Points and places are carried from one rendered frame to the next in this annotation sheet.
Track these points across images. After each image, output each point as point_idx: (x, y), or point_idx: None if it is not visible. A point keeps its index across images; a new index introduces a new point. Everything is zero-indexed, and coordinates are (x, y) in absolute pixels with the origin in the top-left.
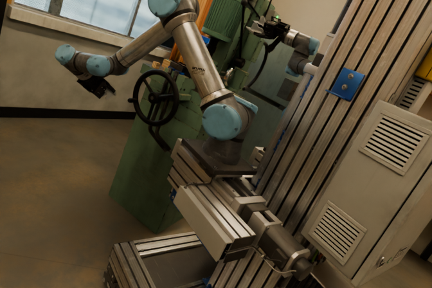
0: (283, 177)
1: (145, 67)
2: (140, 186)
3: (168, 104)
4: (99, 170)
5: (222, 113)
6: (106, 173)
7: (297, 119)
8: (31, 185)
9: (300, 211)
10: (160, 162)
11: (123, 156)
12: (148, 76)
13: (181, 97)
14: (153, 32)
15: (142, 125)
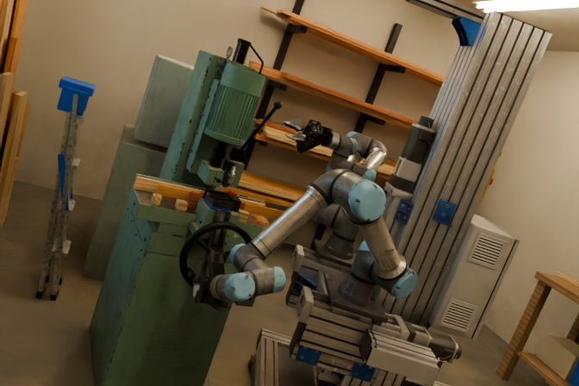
0: None
1: (146, 208)
2: (162, 365)
3: (196, 247)
4: (28, 382)
5: (412, 278)
6: (42, 379)
7: (406, 242)
8: None
9: (420, 310)
10: (192, 321)
11: (120, 342)
12: (154, 221)
13: (237, 239)
14: (308, 215)
15: (152, 288)
